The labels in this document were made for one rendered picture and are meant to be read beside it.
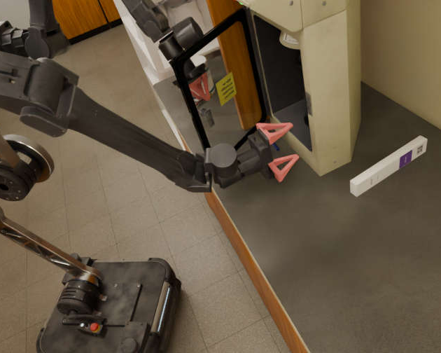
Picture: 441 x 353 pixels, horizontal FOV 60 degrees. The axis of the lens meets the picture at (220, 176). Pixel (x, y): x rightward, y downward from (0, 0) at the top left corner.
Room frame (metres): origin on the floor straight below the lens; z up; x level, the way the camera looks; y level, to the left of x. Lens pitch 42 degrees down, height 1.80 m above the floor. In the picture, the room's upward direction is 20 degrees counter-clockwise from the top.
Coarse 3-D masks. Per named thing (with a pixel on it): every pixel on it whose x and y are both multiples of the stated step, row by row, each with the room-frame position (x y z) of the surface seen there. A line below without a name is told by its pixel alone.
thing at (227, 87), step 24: (240, 24) 1.08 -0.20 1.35; (216, 48) 1.01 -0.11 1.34; (240, 48) 1.06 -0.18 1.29; (192, 72) 0.94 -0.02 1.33; (216, 72) 0.99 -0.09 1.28; (240, 72) 1.05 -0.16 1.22; (192, 96) 0.93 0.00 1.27; (216, 96) 0.98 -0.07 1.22; (240, 96) 1.03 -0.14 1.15; (192, 120) 0.92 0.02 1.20; (216, 120) 0.96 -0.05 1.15; (240, 120) 1.02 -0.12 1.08; (216, 144) 0.94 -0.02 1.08
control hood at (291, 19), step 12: (240, 0) 0.82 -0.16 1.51; (252, 0) 0.78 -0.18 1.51; (264, 0) 0.78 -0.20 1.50; (276, 0) 0.79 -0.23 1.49; (288, 0) 0.79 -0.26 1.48; (264, 12) 0.78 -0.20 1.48; (276, 12) 0.78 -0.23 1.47; (288, 12) 0.79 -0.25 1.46; (300, 12) 0.79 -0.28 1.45; (288, 24) 0.79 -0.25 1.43; (300, 24) 0.79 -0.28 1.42
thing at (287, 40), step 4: (284, 32) 0.94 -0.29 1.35; (280, 36) 0.97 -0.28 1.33; (284, 36) 0.94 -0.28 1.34; (288, 36) 0.92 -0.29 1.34; (280, 40) 0.96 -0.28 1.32; (284, 40) 0.93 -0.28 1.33; (288, 40) 0.92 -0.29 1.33; (292, 40) 0.91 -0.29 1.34; (284, 44) 0.93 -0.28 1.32; (288, 44) 0.91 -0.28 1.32; (292, 44) 0.90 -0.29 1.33; (296, 44) 0.89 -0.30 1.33; (296, 48) 0.89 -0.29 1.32
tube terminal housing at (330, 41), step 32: (320, 0) 0.80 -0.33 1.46; (352, 0) 0.87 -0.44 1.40; (288, 32) 0.87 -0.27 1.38; (320, 32) 0.80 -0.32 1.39; (352, 32) 0.87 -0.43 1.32; (320, 64) 0.80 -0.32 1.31; (352, 64) 0.86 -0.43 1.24; (320, 96) 0.80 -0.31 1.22; (352, 96) 0.85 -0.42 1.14; (320, 128) 0.80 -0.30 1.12; (352, 128) 0.84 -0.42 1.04; (320, 160) 0.79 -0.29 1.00
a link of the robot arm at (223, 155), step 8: (224, 144) 0.64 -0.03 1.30; (208, 152) 0.63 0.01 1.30; (216, 152) 0.63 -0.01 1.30; (224, 152) 0.62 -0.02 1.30; (232, 152) 0.62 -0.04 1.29; (208, 160) 0.61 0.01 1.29; (216, 160) 0.61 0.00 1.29; (224, 160) 0.60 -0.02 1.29; (232, 160) 0.60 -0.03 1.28; (208, 168) 0.62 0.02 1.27; (216, 168) 0.60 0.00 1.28; (224, 168) 0.59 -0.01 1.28; (232, 168) 0.60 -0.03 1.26; (208, 176) 0.63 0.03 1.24; (224, 176) 0.61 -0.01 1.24; (192, 184) 0.64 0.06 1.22; (200, 184) 0.64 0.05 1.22; (208, 184) 0.63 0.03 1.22; (192, 192) 0.65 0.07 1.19; (200, 192) 0.65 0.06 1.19; (208, 192) 0.64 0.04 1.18
